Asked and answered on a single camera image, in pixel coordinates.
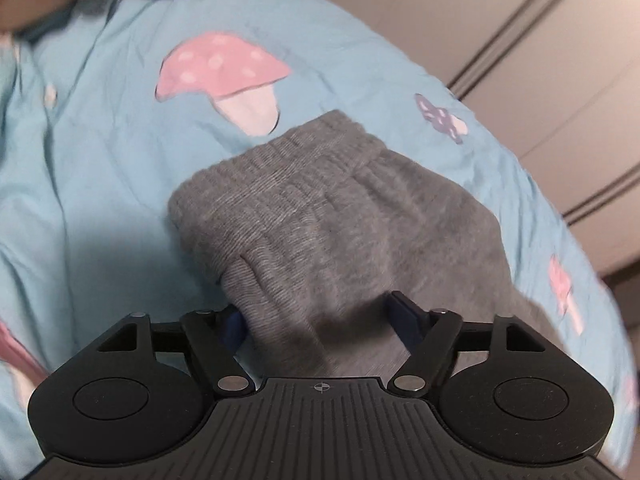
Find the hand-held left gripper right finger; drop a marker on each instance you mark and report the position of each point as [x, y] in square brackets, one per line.
[401, 311]

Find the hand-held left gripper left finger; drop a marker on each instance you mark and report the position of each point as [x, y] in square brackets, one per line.
[233, 331]

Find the blue mushroom print blanket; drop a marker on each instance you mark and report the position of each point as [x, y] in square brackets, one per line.
[100, 160]

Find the grey pants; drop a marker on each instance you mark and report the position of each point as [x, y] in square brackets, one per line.
[320, 230]

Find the white wardrobe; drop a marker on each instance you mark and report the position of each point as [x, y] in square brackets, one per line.
[550, 60]

